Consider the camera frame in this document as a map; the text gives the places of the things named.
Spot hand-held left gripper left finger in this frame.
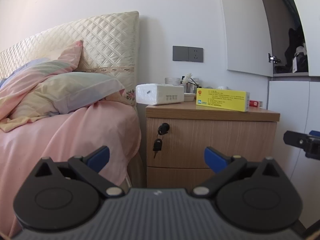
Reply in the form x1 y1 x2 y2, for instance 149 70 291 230
34 145 124 198

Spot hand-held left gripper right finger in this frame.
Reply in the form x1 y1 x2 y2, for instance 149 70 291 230
192 147 284 197

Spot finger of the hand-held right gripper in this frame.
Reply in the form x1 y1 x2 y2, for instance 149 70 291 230
283 130 307 151

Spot yellow cardboard box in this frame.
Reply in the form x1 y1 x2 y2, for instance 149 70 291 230
196 88 251 112

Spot plain wooden nightstand drawer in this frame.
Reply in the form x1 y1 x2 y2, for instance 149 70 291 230
147 166 222 189

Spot pink bed sheet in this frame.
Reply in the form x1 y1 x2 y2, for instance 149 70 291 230
0 90 142 238

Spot white wardrobe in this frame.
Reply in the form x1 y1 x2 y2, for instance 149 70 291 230
255 0 320 163

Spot black hanging key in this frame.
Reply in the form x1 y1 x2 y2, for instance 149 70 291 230
153 134 164 159

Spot wooden nightstand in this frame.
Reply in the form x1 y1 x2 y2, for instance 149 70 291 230
146 97 281 189

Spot pastel green striped pillow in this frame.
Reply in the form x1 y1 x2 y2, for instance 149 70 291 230
0 72 125 133

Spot white plastic bottle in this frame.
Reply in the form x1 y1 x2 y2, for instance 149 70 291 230
186 78 200 94

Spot white tissue pack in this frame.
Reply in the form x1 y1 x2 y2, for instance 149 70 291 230
135 83 185 106

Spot dark clothes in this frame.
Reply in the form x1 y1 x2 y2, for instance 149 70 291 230
274 27 309 74

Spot pink striped pillow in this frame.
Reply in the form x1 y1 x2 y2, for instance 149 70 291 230
0 40 83 103

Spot white wardrobe door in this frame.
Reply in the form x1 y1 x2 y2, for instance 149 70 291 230
218 0 273 78

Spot cream quilted headboard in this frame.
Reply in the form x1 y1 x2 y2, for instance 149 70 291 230
0 11 140 110

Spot grey wall socket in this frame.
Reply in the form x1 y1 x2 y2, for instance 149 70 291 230
188 46 204 63

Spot grey wall switch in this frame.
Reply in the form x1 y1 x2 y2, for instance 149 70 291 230
173 46 189 61

